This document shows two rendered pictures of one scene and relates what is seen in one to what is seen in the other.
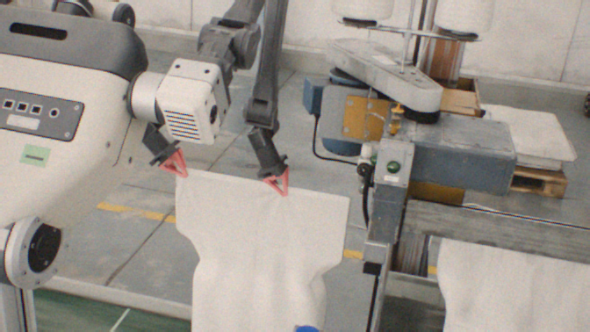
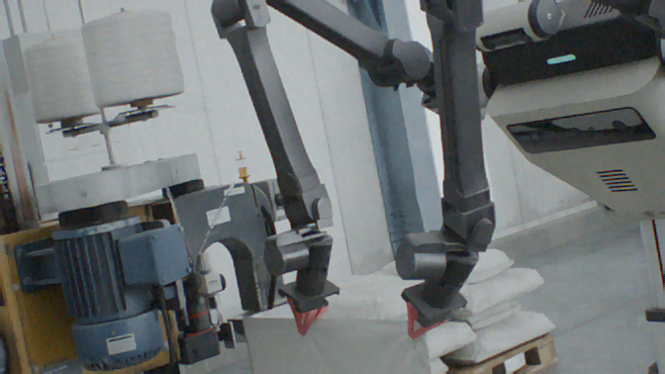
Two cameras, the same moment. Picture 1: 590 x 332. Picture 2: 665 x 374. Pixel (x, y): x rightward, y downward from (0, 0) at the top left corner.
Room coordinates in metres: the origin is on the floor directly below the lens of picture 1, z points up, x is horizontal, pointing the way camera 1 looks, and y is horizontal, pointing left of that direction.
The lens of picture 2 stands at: (3.01, 1.35, 1.43)
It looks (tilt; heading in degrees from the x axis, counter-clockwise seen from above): 4 degrees down; 218
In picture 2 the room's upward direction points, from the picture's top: 11 degrees counter-clockwise
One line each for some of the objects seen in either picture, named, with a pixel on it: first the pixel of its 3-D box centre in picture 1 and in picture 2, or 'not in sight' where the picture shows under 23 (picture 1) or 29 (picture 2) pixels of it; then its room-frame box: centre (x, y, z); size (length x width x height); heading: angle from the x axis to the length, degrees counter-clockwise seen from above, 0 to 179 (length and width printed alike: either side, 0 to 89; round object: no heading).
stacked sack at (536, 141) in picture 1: (525, 140); not in sight; (4.09, -1.64, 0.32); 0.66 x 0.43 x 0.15; 77
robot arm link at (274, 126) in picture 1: (263, 120); (297, 235); (1.52, 0.09, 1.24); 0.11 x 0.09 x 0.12; 168
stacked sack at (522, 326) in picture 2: not in sight; (486, 336); (-1.75, -1.53, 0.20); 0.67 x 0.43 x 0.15; 170
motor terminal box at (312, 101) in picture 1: (318, 99); (155, 263); (1.72, -0.05, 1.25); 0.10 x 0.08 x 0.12; 15
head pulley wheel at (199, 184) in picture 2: (420, 112); (183, 188); (1.38, -0.29, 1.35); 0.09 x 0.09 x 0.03
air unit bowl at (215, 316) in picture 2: (362, 183); (214, 310); (1.47, -0.19, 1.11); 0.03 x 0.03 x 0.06
